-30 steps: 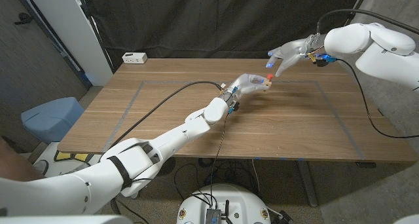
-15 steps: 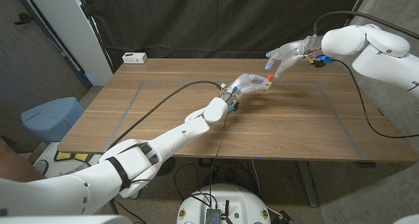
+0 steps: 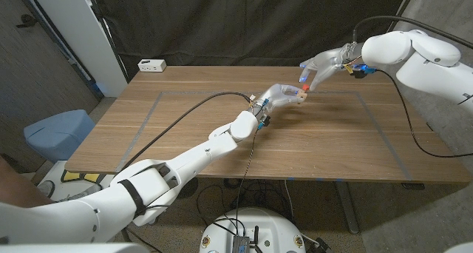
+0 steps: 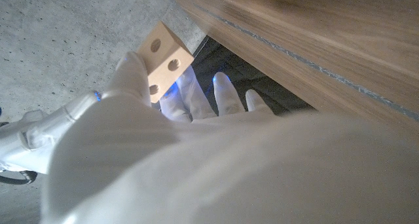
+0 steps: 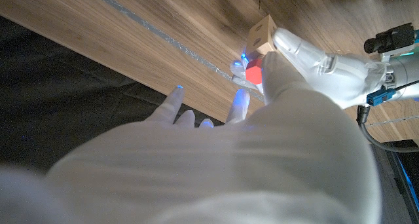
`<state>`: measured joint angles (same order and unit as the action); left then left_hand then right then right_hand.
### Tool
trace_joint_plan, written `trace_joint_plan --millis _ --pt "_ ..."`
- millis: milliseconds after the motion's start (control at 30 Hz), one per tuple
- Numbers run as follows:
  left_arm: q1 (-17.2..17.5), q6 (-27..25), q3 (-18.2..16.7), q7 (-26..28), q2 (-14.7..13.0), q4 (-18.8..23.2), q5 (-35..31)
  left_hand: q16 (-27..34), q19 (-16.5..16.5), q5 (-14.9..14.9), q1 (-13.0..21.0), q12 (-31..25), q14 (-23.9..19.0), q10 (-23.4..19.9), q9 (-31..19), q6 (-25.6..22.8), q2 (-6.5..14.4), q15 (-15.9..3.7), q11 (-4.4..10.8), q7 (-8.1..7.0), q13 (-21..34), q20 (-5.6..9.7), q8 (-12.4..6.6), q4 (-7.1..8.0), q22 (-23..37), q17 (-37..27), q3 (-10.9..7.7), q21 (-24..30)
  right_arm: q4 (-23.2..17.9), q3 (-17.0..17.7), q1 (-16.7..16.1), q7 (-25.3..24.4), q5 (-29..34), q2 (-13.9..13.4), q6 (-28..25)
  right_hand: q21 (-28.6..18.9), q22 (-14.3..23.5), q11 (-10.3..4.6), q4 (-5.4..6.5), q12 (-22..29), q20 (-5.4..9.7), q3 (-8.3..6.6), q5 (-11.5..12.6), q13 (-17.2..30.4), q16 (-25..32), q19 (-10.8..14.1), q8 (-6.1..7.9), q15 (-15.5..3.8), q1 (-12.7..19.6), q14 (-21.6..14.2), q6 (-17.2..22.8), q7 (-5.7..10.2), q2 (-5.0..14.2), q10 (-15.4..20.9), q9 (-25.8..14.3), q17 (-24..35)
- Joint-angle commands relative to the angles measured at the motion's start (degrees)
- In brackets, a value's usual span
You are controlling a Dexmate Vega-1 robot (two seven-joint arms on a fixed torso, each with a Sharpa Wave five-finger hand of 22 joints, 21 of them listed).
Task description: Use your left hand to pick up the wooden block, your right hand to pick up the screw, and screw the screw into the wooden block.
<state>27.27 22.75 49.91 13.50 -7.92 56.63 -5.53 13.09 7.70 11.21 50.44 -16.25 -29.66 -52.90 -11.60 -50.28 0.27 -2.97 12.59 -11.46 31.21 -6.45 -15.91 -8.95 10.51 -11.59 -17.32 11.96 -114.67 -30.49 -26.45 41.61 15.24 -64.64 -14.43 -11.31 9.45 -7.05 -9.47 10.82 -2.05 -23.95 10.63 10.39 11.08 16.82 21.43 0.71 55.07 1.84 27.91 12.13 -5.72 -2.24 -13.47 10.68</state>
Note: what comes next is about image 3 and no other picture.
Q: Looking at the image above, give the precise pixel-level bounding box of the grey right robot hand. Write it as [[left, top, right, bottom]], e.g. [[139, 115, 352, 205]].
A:
[[299, 41, 365, 92]]

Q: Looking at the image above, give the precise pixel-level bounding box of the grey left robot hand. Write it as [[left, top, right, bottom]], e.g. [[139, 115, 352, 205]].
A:
[[254, 83, 307, 115]]

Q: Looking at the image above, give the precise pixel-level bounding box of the black backdrop curtain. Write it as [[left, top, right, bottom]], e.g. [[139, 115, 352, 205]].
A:
[[90, 0, 418, 80]]

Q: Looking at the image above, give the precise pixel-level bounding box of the black backdrop stand pole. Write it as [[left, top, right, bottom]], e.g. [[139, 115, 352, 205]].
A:
[[368, 0, 421, 67], [84, 0, 130, 83]]

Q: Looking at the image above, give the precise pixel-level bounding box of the round black floor fan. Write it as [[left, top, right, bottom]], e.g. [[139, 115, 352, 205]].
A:
[[180, 176, 200, 200]]

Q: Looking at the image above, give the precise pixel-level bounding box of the white power strip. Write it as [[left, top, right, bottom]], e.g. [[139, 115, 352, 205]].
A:
[[137, 58, 167, 73]]

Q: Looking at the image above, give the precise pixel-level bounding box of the white robot torso base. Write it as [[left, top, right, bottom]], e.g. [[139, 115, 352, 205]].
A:
[[199, 207, 307, 253]]

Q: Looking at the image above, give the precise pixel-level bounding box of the grey table leg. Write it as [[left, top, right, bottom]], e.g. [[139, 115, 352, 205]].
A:
[[335, 181, 360, 235]]

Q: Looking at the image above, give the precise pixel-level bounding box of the small grey electronics box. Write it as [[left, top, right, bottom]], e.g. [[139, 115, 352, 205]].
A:
[[231, 235, 251, 253]]

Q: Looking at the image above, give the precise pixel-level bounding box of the white cabinet panel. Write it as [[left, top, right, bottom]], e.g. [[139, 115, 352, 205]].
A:
[[27, 0, 129, 98]]

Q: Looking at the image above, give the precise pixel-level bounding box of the grey sneaker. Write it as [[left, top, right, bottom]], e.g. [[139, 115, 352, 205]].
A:
[[58, 184, 103, 203]]

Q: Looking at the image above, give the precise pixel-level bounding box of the blue padded stool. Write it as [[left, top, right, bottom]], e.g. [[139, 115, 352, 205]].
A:
[[23, 109, 96, 163]]

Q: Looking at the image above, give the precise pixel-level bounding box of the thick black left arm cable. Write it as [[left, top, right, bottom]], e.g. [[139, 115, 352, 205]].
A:
[[114, 91, 256, 176]]

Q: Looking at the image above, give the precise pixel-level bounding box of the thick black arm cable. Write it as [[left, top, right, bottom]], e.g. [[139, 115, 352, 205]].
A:
[[114, 91, 256, 176], [351, 16, 473, 50]]

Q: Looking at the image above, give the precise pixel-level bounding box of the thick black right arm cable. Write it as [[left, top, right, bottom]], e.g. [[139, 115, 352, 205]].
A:
[[351, 16, 473, 50]]

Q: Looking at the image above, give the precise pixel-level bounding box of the white floor cable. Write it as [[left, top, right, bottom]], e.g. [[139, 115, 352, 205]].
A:
[[283, 178, 296, 220]]

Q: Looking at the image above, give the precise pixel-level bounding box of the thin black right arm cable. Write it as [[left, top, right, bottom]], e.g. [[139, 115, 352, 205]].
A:
[[375, 68, 473, 159]]

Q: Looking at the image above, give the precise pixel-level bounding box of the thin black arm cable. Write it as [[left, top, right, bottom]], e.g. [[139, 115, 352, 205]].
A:
[[375, 68, 473, 159], [206, 129, 259, 236]]

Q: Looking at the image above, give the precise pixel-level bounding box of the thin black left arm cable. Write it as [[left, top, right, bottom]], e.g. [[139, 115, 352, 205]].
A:
[[206, 129, 259, 236]]

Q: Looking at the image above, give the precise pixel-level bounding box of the white floor base plate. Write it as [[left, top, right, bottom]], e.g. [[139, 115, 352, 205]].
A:
[[36, 160, 115, 203]]

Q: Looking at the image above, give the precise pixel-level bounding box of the black door handle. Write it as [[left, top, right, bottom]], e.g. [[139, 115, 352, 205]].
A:
[[15, 14, 38, 28]]

